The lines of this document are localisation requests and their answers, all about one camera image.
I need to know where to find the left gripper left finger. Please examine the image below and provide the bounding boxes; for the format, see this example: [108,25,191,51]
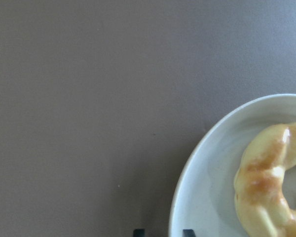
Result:
[133,229,145,237]

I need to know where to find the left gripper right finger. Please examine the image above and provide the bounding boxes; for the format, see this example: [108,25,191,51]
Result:
[183,229,195,237]

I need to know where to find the white plate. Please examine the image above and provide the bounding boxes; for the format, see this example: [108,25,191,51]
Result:
[168,94,296,237]

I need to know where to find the glazed yellow donut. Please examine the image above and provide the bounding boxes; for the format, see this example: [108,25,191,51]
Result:
[234,122,296,237]

